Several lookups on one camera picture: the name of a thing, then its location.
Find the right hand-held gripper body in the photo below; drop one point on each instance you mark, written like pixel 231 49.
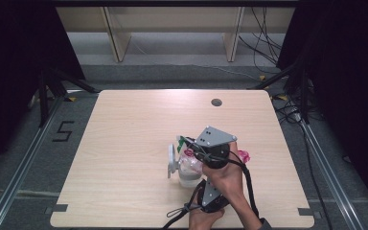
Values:
pixel 214 137

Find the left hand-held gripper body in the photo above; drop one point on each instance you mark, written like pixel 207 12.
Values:
pixel 209 195

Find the pink and white plastic bag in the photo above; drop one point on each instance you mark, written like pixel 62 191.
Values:
pixel 190 155

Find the clear container with white lid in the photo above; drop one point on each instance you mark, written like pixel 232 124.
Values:
pixel 188 179

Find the person's right hand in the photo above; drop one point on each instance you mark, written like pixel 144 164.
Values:
pixel 228 179

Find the person's left hand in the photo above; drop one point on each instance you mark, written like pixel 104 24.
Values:
pixel 201 220

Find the black metal stand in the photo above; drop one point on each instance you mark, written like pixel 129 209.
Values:
pixel 49 86
pixel 295 80

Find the light wooden shelf unit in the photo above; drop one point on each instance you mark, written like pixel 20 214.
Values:
pixel 172 22

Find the black curtain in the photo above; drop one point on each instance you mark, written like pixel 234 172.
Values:
pixel 348 80
pixel 9 64

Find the grey metal floor rail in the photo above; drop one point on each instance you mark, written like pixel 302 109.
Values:
pixel 329 179
pixel 22 166

